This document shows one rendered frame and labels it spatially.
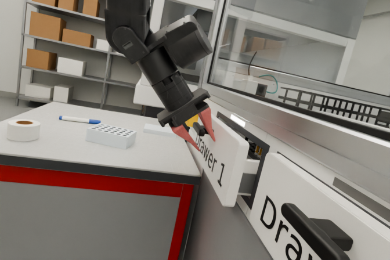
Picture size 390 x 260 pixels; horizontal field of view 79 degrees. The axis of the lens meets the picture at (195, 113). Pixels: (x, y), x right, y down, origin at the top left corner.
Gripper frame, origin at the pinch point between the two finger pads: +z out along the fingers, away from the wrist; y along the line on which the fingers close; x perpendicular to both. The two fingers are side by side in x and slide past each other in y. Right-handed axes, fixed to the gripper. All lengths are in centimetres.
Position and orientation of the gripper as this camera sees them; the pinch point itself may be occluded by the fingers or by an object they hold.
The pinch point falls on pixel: (204, 141)
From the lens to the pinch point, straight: 47.3
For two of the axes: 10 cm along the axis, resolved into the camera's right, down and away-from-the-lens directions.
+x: -2.0, -1.9, 9.6
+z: 5.0, 8.2, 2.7
